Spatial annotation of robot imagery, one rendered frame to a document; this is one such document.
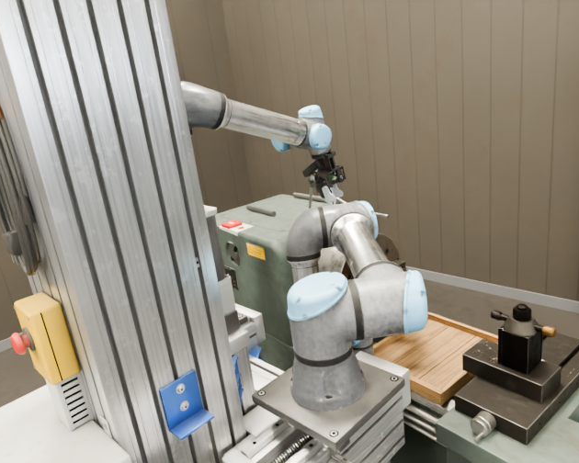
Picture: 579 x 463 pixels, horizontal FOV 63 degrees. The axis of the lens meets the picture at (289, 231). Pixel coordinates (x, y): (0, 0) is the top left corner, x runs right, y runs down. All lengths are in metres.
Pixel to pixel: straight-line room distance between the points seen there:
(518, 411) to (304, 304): 0.63
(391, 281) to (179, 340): 0.40
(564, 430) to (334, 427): 0.61
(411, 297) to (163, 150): 0.50
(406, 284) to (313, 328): 0.19
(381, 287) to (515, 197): 2.86
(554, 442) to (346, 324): 0.60
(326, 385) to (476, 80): 2.99
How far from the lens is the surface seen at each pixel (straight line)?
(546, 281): 3.82
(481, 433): 1.25
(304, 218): 1.26
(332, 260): 1.57
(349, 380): 0.94
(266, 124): 1.31
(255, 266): 1.70
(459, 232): 3.94
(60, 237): 0.74
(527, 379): 1.29
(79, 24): 0.76
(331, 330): 0.87
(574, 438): 1.31
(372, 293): 0.88
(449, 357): 1.58
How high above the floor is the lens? 1.75
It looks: 18 degrees down
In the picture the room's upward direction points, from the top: 8 degrees counter-clockwise
